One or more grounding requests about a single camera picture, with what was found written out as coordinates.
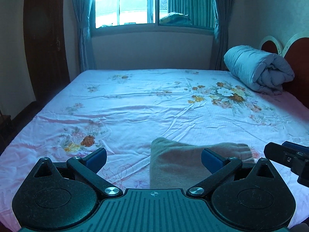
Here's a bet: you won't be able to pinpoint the dark wooden door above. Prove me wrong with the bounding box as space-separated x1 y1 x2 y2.
23 0 70 104

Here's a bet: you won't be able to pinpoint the teal curtain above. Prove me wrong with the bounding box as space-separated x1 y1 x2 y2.
72 0 96 72
210 0 234 70

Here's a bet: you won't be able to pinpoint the left teal curtain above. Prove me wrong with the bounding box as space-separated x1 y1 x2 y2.
72 0 96 72

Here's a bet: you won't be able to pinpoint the right teal curtain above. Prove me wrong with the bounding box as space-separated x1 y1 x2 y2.
210 0 234 70

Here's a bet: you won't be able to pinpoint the beige fleece pants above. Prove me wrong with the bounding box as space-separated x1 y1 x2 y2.
149 138 254 190

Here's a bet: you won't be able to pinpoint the rolled grey-blue quilt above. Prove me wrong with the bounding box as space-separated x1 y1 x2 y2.
224 45 295 95

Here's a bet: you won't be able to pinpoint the bed with floral pink sheet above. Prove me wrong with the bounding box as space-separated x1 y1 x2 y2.
1 69 308 231

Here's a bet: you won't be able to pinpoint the red and white headboard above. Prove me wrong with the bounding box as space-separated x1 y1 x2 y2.
259 30 309 107

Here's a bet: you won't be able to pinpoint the window with sliding frame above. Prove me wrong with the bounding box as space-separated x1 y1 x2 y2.
90 0 215 31

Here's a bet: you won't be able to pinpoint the cloth bundle on windowsill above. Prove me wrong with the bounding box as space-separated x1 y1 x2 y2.
159 12 192 26

